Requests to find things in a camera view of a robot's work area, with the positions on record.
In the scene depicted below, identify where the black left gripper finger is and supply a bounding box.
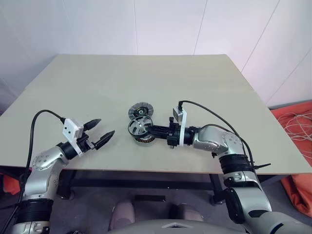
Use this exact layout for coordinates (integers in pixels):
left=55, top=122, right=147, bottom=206
left=82, top=118, right=102, bottom=134
left=94, top=130, right=116, bottom=150

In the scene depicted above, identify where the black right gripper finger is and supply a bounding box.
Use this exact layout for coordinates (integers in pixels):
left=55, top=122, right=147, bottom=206
left=147, top=125, right=170, bottom=133
left=146, top=132, right=169, bottom=140

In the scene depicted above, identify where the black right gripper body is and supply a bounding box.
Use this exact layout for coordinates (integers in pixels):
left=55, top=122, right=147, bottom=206
left=167, top=117, right=182, bottom=150

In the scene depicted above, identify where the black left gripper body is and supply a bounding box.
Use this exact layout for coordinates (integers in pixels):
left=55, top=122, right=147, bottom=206
left=77, top=133, right=97, bottom=154

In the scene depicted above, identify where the motor housing with copper windings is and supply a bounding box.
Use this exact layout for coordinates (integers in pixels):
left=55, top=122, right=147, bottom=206
left=133, top=133, right=157, bottom=147

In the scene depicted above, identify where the grey round motor lid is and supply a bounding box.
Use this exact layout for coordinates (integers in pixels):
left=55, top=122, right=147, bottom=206
left=128, top=102, right=155, bottom=120

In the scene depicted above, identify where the black spoked rotor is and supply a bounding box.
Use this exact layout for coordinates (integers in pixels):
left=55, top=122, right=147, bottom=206
left=127, top=116, right=155, bottom=138

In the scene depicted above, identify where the orange cloth bag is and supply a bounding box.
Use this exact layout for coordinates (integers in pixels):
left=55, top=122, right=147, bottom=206
left=1, top=173, right=28, bottom=196

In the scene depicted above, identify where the grey robot torso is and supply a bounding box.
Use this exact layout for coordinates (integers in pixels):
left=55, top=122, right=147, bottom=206
left=107, top=217, right=208, bottom=234

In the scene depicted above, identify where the orange beanbag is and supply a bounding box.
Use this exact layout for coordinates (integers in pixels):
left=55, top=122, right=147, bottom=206
left=270, top=101, right=312, bottom=219

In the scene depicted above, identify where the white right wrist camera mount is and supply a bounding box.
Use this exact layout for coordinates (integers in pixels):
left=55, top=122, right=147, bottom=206
left=172, top=106, right=188, bottom=147

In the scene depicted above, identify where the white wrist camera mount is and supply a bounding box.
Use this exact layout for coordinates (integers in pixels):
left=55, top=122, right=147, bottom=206
left=62, top=118, right=85, bottom=156
left=172, top=106, right=188, bottom=147

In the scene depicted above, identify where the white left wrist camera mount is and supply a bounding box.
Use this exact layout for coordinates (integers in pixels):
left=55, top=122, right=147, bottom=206
left=62, top=118, right=85, bottom=156

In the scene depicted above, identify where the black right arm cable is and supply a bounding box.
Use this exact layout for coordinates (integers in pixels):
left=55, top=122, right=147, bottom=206
left=178, top=100, right=263, bottom=193

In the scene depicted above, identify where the black table frame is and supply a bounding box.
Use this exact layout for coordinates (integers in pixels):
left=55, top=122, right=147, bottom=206
left=57, top=169, right=283, bottom=205

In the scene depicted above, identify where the black right arm cable tie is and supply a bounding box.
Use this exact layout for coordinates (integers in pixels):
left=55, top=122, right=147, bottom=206
left=252, top=162, right=272, bottom=170

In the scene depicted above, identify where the white coiled cable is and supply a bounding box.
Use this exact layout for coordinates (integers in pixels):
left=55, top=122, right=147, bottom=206
left=277, top=111, right=312, bottom=142

